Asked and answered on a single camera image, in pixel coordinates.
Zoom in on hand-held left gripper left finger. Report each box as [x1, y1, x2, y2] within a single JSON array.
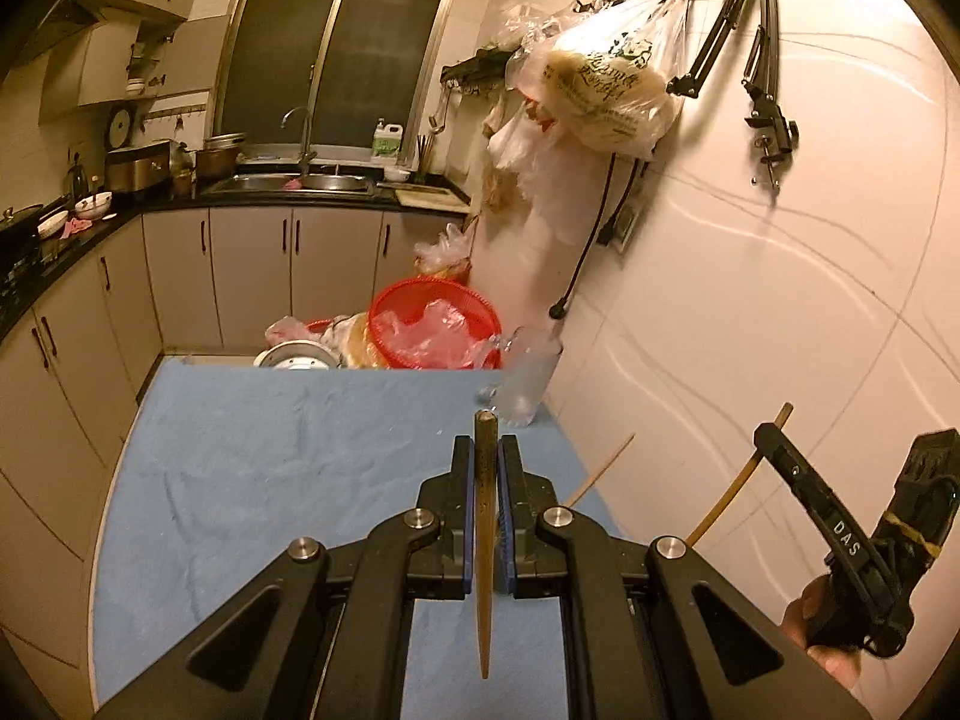
[[94, 435, 477, 720]]

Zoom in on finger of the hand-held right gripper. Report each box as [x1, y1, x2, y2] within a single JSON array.
[[753, 423, 875, 578]]

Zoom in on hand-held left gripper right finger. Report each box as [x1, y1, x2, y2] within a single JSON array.
[[499, 434, 872, 720]]

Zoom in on dark brown chopstick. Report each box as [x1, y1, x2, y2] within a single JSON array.
[[474, 409, 500, 680]]

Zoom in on light bamboo chopstick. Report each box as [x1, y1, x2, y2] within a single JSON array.
[[563, 433, 637, 508], [685, 403, 794, 545]]

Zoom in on person's right hand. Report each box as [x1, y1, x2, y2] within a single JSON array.
[[778, 577, 865, 692]]

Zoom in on clear glass mug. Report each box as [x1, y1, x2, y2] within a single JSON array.
[[478, 325, 564, 429]]

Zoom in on clear crumpled plastic bag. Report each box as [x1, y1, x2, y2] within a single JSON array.
[[374, 299, 501, 369]]

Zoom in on blue table cloth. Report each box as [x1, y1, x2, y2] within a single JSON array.
[[89, 355, 625, 720]]

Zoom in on red mesh basket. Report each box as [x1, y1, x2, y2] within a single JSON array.
[[367, 277, 504, 371]]

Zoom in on round metal pot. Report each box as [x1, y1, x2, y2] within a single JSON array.
[[253, 339, 341, 371]]

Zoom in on pink plastic bag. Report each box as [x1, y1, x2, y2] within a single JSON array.
[[264, 314, 332, 347]]

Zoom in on plastic bag with orange contents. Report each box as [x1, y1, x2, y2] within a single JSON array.
[[413, 223, 476, 287]]

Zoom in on wooden cutting board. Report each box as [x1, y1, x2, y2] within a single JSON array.
[[394, 185, 471, 210]]

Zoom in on lower kitchen cabinets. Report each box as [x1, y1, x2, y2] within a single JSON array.
[[0, 207, 422, 698]]

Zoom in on white hanging plastic bags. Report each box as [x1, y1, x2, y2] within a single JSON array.
[[483, 96, 602, 242]]

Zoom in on steel kitchen sink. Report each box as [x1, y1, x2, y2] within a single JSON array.
[[216, 170, 377, 197]]

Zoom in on white detergent bottle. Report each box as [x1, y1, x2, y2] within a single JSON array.
[[370, 118, 404, 163]]

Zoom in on chrome kitchen faucet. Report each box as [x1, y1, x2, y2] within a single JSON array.
[[280, 105, 320, 175]]

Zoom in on black kitchen countertop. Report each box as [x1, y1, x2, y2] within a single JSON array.
[[0, 178, 475, 335]]

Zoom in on brown cooking pot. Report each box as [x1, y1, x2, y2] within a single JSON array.
[[194, 133, 247, 182]]

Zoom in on hanging bag of flatbread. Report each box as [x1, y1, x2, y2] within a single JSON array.
[[503, 0, 692, 163]]

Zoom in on steel countertop appliance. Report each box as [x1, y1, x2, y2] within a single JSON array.
[[104, 139, 179, 197]]

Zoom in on sliding kitchen window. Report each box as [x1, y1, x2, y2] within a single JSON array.
[[212, 0, 459, 167]]

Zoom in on range hood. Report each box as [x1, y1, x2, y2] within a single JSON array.
[[0, 0, 100, 85]]

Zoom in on black power cable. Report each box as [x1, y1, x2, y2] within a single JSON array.
[[548, 153, 655, 320]]

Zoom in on wall outlet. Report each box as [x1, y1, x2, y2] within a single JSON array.
[[595, 201, 647, 250]]

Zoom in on black wall shelf rack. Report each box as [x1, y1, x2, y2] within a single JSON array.
[[438, 47, 520, 100]]

